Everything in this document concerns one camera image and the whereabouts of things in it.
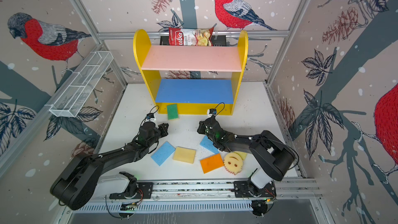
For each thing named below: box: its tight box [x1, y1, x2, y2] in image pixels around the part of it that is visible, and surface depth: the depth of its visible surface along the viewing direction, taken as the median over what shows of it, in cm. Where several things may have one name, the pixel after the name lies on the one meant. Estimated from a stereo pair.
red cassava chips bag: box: [168, 26, 215, 47], surface depth 89 cm
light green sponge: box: [166, 103, 179, 120], surface depth 103 cm
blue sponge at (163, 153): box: [150, 141, 176, 167], surface depth 86 cm
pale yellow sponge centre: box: [173, 146, 197, 164], surface depth 87 cm
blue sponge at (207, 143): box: [200, 134, 220, 155], surface depth 88 cm
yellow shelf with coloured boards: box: [133, 29, 249, 116], surface depth 91 cm
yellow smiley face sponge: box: [223, 151, 244, 176], surface depth 81 cm
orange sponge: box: [200, 152, 225, 175], surface depth 81 cm
